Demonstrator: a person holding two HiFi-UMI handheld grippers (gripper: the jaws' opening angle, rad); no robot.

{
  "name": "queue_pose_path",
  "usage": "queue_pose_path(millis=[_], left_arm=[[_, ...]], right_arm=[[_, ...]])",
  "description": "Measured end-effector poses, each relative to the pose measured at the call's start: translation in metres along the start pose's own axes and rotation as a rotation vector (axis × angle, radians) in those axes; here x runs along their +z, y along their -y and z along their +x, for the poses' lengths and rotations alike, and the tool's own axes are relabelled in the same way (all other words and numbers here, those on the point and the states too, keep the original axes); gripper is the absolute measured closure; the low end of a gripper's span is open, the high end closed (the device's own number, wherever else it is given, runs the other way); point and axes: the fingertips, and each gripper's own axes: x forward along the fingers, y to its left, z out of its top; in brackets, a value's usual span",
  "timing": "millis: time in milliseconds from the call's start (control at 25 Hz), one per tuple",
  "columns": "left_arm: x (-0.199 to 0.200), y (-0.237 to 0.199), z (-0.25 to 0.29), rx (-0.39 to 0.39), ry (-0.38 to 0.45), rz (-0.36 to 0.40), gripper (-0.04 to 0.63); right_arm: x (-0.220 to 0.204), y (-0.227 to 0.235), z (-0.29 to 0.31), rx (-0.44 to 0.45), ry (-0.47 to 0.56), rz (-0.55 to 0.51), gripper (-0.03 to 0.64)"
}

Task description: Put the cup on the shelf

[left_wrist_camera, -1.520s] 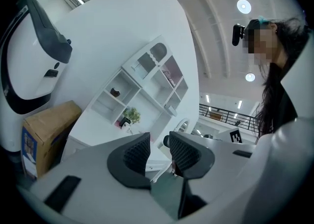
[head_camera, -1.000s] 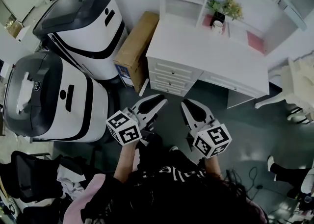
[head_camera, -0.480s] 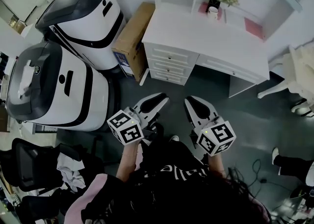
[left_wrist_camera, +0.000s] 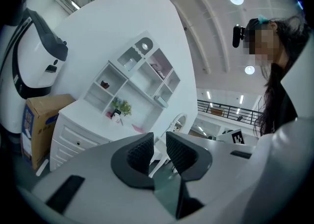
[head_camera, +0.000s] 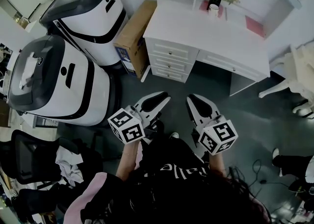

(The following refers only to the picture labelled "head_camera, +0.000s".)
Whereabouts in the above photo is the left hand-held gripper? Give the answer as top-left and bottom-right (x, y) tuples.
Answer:
(107, 91), (172, 145)

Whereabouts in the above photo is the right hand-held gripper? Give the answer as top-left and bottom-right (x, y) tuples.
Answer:
(185, 93), (239, 156)

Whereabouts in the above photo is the white cup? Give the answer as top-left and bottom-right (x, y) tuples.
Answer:
(208, 3), (220, 19)

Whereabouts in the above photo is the person's right forearm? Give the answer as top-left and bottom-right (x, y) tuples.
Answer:
(208, 153), (228, 174)

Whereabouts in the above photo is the person's left forearm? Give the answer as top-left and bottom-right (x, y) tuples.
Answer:
(115, 141), (143, 182)

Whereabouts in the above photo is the person's black shirt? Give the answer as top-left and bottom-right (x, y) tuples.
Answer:
(80, 136), (248, 224)

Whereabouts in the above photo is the brown cardboard box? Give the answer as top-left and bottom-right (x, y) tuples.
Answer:
(113, 0), (158, 78)

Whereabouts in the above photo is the white desk with drawers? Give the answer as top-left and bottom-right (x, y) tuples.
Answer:
(143, 0), (271, 97)

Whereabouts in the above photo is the white robot with dark lid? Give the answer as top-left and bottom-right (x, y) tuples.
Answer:
(38, 0), (130, 67)
(6, 34), (122, 127)

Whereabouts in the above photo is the pink mat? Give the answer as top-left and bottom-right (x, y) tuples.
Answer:
(199, 0), (224, 19)
(244, 15), (266, 38)

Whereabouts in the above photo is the white cloth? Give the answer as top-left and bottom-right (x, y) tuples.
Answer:
(54, 146), (84, 187)

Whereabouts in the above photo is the white ornate chair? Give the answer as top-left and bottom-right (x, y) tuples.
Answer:
(258, 43), (314, 119)

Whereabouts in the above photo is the person's pink sleeve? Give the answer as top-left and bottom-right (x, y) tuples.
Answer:
(63, 171), (118, 224)

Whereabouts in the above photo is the white tissue paper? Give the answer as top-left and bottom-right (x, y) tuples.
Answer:
(19, 51), (38, 89)

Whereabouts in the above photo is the black office chair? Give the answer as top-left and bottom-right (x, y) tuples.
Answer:
(0, 129), (83, 188)

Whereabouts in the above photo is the black floor cable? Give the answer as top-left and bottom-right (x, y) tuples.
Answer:
(251, 158), (268, 185)

